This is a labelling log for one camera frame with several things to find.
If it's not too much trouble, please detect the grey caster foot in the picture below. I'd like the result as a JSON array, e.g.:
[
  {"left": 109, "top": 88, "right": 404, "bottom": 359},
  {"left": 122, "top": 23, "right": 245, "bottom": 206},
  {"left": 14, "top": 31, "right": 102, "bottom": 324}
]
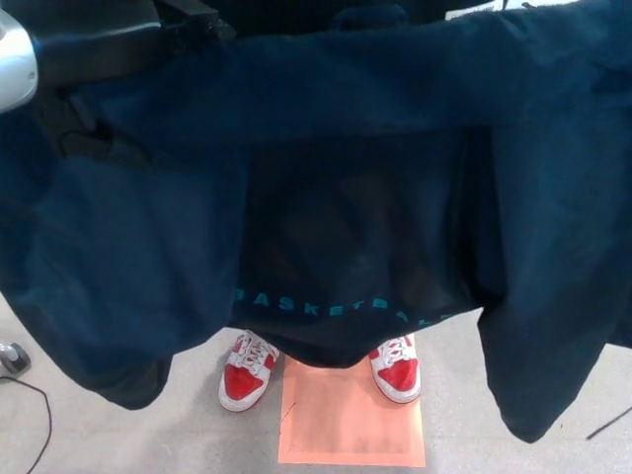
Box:
[{"left": 0, "top": 342, "right": 32, "bottom": 375}]

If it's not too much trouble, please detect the dark teal coat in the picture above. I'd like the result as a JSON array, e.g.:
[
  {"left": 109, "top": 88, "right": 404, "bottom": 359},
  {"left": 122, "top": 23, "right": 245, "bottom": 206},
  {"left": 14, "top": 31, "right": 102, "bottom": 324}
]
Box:
[{"left": 0, "top": 0, "right": 632, "bottom": 430}]

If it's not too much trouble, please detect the orange floor mat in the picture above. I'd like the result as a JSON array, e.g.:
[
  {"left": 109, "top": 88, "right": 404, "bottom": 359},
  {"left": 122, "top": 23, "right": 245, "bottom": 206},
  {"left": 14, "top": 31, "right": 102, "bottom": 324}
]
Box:
[{"left": 277, "top": 354, "right": 427, "bottom": 468}]

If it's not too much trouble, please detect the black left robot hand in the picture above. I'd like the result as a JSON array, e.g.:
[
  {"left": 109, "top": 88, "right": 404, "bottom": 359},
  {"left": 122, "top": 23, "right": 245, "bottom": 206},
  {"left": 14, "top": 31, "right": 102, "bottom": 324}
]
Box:
[{"left": 30, "top": 0, "right": 239, "bottom": 167}]

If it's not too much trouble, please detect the black floor cable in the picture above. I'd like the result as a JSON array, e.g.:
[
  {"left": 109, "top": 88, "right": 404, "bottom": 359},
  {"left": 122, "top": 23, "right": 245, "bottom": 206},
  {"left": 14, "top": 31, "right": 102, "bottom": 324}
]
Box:
[{"left": 0, "top": 374, "right": 53, "bottom": 474}]

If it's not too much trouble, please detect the thin black cable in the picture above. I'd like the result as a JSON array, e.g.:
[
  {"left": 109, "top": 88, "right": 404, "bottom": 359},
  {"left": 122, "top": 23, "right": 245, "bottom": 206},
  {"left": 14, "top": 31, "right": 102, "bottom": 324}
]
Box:
[{"left": 586, "top": 394, "right": 632, "bottom": 441}]

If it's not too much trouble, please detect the red and white sneaker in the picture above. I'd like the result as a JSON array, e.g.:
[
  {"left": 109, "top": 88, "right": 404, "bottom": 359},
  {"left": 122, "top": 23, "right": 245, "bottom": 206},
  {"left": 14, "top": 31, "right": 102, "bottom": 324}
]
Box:
[
  {"left": 218, "top": 329, "right": 281, "bottom": 413},
  {"left": 367, "top": 333, "right": 422, "bottom": 404}
]

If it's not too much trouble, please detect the black basketball print shirt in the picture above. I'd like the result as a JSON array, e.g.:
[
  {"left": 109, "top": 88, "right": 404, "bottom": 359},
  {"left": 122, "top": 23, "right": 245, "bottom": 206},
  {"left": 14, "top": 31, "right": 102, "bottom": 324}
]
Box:
[{"left": 231, "top": 137, "right": 488, "bottom": 369}]

